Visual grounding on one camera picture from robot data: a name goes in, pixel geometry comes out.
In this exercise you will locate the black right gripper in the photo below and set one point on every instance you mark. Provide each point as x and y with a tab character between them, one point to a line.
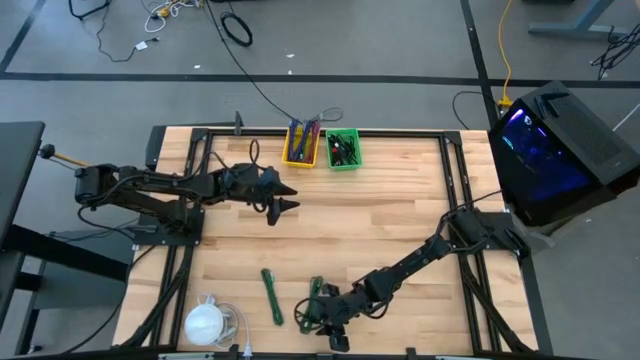
345	307

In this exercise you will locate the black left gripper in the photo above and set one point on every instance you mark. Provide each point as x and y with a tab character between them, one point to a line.
250	185

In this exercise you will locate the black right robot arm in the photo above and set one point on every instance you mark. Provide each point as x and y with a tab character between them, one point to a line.
415	260

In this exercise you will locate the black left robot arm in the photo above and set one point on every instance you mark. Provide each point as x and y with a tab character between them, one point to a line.
150	180

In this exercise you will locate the yellow plastic bin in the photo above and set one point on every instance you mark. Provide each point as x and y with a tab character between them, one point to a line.
300	165

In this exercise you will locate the green plastic bin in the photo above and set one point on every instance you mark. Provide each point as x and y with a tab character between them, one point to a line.
345	167

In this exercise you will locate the black corner plate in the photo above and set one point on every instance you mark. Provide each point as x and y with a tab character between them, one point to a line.
155	145

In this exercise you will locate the yellow stick with black knob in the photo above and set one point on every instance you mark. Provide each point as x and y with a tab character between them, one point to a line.
47	151

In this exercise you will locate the black computer case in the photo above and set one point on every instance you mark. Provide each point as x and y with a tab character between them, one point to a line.
550	150

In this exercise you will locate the black desk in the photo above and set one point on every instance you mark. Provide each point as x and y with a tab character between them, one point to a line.
17	165

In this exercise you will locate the grey desk leg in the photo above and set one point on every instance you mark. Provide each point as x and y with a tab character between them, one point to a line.
575	27

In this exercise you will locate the black upright post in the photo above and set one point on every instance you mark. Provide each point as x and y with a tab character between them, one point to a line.
239	125

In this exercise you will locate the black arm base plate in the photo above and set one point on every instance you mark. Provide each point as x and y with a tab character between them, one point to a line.
195	237
500	220

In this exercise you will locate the black aluminium table frame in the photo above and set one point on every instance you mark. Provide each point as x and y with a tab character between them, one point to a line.
400	134

